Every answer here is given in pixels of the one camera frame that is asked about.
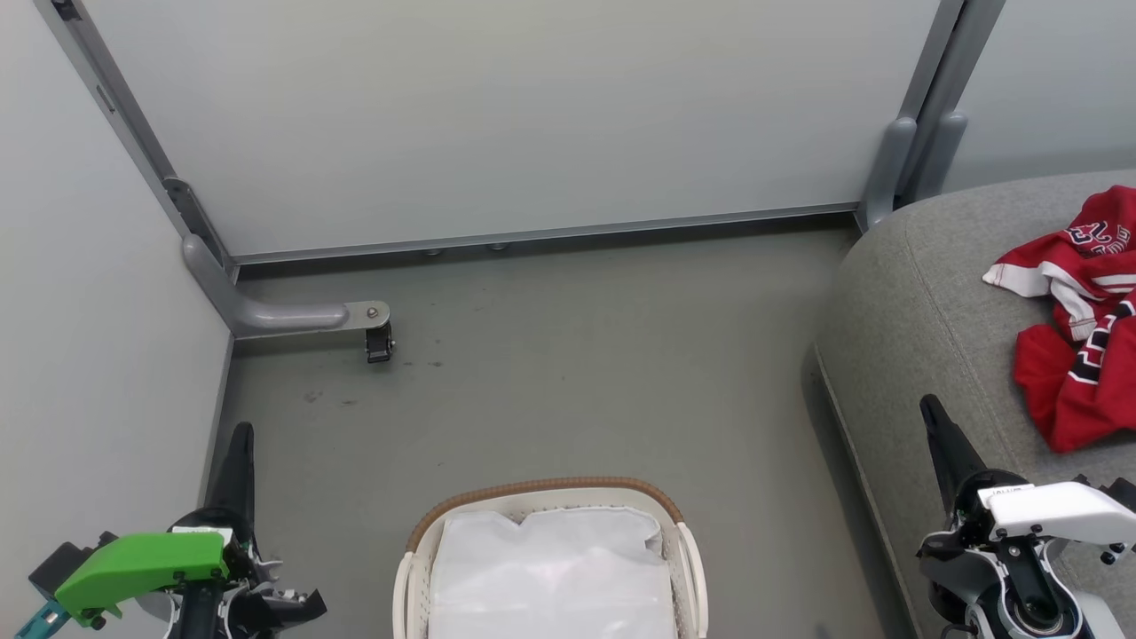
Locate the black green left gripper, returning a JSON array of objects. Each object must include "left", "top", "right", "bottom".
[{"left": 28, "top": 422, "right": 328, "bottom": 636}]

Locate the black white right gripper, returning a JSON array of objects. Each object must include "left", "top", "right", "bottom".
[{"left": 918, "top": 395, "right": 1136, "bottom": 579}]

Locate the grey fabric sofa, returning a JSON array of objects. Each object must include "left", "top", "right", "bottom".
[{"left": 814, "top": 170, "right": 1136, "bottom": 639}]

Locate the white laundry basket brown rim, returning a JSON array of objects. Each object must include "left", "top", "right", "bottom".
[{"left": 392, "top": 477, "right": 710, "bottom": 639}]

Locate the white basket liner cloth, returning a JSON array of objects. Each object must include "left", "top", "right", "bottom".
[{"left": 427, "top": 505, "right": 679, "bottom": 639}]

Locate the grey partition bottom rail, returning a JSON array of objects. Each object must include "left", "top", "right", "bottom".
[{"left": 233, "top": 202, "right": 862, "bottom": 265}]

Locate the grey partition post with hinge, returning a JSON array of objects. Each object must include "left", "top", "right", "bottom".
[{"left": 34, "top": 0, "right": 239, "bottom": 278}]

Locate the grey double partition post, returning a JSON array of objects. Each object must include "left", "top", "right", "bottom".
[{"left": 856, "top": 0, "right": 1008, "bottom": 233}]

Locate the grey partition foot bracket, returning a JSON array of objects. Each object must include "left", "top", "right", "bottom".
[{"left": 181, "top": 233, "right": 391, "bottom": 339}]

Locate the black cable teal plug left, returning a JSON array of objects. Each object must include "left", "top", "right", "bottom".
[{"left": 12, "top": 598, "right": 70, "bottom": 639}]

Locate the red basketball jersey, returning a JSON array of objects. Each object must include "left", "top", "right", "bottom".
[{"left": 982, "top": 185, "right": 1136, "bottom": 454}]

